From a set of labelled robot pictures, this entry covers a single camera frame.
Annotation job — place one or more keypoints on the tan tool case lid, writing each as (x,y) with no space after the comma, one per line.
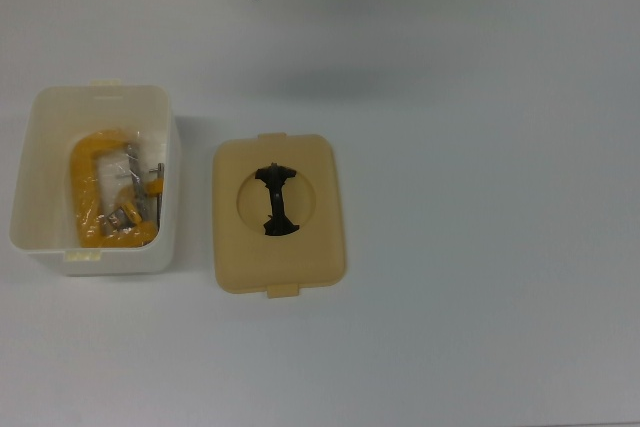
(310,247)

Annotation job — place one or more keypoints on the white translucent tool case base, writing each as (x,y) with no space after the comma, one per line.
(45,122)

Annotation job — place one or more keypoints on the clear plastic bag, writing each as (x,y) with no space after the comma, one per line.
(152,144)

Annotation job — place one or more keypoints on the yellow c-clamp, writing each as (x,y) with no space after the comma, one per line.
(82,182)

